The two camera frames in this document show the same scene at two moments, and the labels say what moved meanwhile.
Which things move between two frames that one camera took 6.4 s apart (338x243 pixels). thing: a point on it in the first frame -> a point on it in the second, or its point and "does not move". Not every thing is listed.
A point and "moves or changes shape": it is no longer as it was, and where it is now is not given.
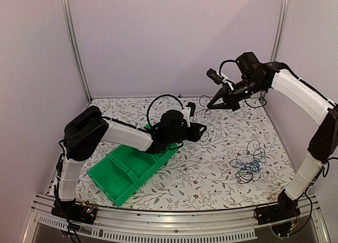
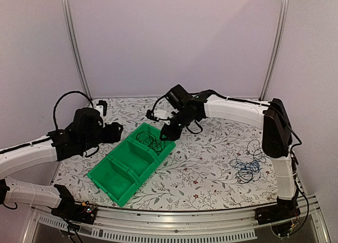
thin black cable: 207,137 moves or changes shape
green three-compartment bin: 119,174 does not move
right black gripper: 226,92 -> 173,134
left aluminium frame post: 72,41 does not move
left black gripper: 195,136 -> 113,134
